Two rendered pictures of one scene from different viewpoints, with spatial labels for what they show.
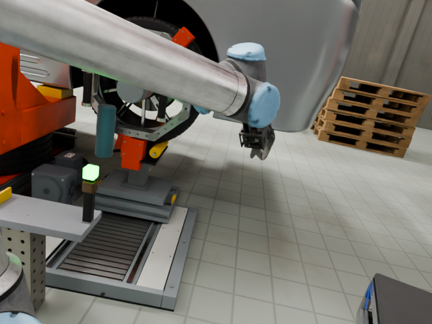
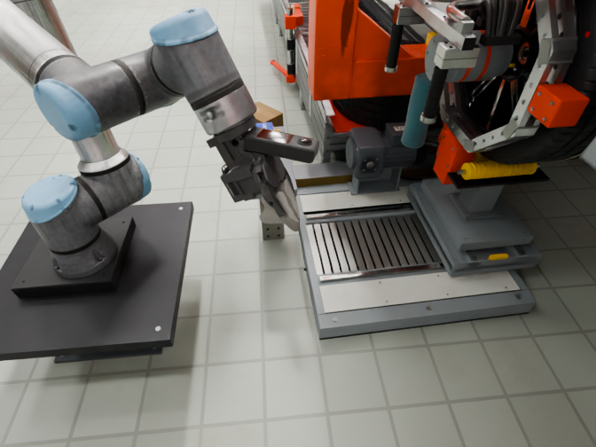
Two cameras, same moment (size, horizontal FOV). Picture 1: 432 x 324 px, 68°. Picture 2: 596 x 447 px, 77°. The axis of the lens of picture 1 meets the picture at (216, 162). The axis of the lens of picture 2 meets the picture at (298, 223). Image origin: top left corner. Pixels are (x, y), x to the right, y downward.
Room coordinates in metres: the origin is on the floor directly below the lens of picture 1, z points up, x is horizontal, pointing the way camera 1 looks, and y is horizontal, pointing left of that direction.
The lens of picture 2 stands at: (0.93, -0.62, 1.28)
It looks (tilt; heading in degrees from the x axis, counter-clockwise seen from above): 45 degrees down; 83
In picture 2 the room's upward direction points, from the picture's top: straight up
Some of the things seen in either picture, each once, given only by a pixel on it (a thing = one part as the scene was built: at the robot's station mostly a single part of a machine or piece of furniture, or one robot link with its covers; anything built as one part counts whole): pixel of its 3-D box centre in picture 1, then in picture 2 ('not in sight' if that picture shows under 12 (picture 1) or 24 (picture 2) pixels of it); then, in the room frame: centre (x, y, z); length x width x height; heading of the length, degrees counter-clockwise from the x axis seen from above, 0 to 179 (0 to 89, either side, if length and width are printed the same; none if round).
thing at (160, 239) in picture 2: not in sight; (107, 291); (0.35, 0.26, 0.15); 0.60 x 0.60 x 0.30; 88
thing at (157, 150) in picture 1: (159, 146); (498, 168); (1.75, 0.33, 0.51); 0.29 x 0.06 x 0.06; 0
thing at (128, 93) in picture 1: (136, 87); (466, 57); (1.58, 0.45, 0.85); 0.21 x 0.14 x 0.14; 0
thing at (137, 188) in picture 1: (139, 168); (482, 187); (1.82, 0.45, 0.32); 0.40 x 0.30 x 0.28; 90
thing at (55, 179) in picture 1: (67, 186); (391, 161); (1.55, 0.76, 0.26); 0.42 x 0.18 x 0.35; 0
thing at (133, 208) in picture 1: (135, 196); (466, 221); (1.82, 0.46, 0.13); 0.50 x 0.36 x 0.10; 90
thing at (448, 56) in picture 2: not in sight; (456, 54); (1.45, 0.28, 0.93); 0.09 x 0.05 x 0.05; 0
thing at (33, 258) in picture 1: (25, 264); (270, 198); (0.97, 0.63, 0.21); 0.10 x 0.10 x 0.42; 0
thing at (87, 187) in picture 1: (90, 185); not in sight; (0.97, 0.40, 0.59); 0.04 x 0.04 x 0.04; 0
